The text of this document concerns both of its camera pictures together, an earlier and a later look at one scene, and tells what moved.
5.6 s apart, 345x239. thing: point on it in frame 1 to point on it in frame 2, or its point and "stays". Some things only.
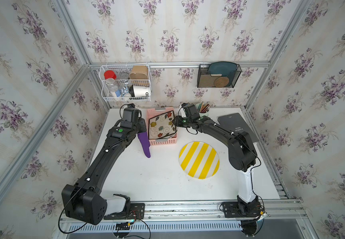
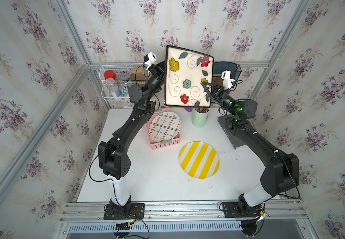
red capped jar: [108, 74] stays
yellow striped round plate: [199, 160] stays
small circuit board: [122, 226] stays
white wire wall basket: [125, 82] stays
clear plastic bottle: [111, 87] stays
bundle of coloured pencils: [204, 107] stays
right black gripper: [177, 121] to [221, 94]
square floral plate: [162, 126] to [185, 70]
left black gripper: [143, 123] to [159, 72]
